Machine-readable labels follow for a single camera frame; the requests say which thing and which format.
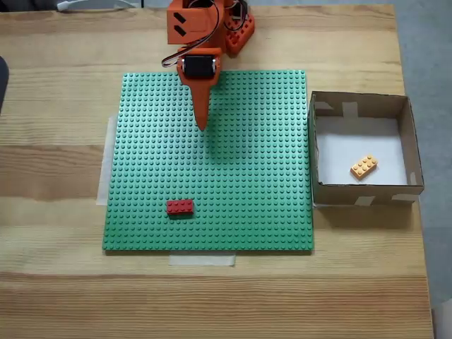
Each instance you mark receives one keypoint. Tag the yellow lego block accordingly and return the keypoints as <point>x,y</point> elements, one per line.
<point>363,167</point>

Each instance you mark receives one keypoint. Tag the red lego block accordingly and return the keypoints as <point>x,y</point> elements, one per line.
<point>180,207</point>

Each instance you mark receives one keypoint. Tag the cardboard box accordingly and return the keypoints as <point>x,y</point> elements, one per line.
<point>314,141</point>

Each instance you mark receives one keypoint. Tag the green lego baseplate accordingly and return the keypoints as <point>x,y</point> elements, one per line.
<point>247,219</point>

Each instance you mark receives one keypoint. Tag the wide masking tape strip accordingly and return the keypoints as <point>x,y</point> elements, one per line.
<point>104,169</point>

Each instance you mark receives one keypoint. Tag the white curved plastic object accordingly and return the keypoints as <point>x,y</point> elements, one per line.
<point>95,4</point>

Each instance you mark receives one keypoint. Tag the white paper sheet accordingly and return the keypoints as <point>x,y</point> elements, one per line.
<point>335,148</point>

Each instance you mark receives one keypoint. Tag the short masking tape strip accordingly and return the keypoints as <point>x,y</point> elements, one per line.
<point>201,260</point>

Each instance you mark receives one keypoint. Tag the black rounded object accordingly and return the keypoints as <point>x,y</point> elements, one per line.
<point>3,81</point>

